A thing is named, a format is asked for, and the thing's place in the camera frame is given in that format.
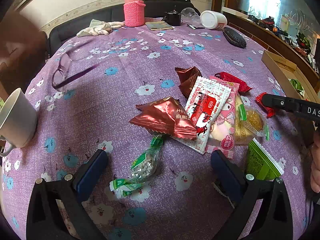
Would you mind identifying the green snack bag QR code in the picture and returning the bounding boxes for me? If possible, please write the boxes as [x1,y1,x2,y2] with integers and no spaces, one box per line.
[246,138,284,181]

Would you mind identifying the red small snack packet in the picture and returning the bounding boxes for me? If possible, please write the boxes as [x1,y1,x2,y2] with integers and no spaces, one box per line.
[254,92,278,119]

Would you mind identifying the person's hand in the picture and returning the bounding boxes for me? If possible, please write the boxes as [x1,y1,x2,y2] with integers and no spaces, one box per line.
[310,129,320,193]

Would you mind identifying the cardboard box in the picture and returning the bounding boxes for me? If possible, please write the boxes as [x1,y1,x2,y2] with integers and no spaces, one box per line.
[261,50,319,103]

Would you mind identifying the pink cartoon snack packet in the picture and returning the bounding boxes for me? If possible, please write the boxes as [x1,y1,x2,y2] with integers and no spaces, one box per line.
[205,76,240,159]

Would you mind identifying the clear wrapped pastry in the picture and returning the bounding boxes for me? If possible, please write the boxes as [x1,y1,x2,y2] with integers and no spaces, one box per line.
[235,94,270,145]

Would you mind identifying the red long snack stick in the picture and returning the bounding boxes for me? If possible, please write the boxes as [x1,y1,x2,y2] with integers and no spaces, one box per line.
[214,72,252,93]

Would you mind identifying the wooden cabinet shelf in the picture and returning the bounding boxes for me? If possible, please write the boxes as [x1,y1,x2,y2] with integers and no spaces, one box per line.
[211,0,319,92]

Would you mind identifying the white red wafer packet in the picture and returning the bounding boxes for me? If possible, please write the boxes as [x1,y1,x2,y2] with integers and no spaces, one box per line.
[176,76,231,154]

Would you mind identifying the green twisted candy wrapper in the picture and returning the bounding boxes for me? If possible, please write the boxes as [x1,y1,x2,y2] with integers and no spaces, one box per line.
[109,135,165,199]

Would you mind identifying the black glasses case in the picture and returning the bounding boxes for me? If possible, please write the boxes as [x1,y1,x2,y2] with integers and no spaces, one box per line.
[222,27,247,49]

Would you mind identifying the white ceramic mug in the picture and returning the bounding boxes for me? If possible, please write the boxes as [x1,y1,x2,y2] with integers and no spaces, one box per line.
[1,88,37,157]

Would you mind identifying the red foil triangular snack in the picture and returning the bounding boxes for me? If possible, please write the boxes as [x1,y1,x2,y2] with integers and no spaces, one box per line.
[129,96,197,140]

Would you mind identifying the purple floral tablecloth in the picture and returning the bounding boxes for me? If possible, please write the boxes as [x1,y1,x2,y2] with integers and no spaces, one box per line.
[1,15,315,239]

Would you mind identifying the dark red foil snack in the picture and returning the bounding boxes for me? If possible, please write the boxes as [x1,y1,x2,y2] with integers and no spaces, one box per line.
[175,66,202,99]

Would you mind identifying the white plastic jar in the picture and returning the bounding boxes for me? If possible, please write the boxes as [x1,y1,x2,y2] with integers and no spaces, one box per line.
[200,10,227,29]

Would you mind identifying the purple eyeglasses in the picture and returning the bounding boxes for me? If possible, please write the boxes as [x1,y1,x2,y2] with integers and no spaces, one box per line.
[52,40,99,92]

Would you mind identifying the black small cup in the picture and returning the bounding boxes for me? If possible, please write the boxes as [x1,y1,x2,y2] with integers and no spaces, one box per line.
[162,10,183,26]

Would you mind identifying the small notebook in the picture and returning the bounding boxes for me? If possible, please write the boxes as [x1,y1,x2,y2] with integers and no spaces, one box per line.
[145,21,173,31]

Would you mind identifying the dark sofa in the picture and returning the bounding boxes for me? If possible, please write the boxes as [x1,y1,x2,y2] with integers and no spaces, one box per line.
[47,0,200,56]

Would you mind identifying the white cloth gloves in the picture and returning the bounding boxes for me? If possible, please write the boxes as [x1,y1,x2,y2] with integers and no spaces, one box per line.
[76,19,125,37]

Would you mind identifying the pink sleeved bottle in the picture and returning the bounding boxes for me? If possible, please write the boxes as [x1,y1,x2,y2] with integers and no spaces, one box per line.
[124,0,146,27]

